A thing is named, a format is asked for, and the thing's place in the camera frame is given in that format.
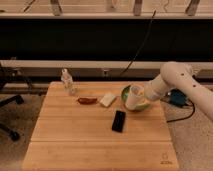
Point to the black smartphone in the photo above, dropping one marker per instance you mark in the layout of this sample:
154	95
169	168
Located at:
118	121

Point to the clear plastic water bottle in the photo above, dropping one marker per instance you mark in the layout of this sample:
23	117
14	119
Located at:
67	80

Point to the green ceramic bowl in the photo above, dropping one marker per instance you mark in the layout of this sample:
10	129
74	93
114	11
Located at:
124	95

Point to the blue box on floor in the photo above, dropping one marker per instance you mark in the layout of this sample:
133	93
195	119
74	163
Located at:
177	98

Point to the white rectangular block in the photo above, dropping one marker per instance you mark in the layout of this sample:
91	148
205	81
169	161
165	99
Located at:
107	99

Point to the red chili pepper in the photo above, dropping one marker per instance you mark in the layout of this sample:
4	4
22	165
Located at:
87	101

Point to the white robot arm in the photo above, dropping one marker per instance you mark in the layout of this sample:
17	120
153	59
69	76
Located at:
178	75

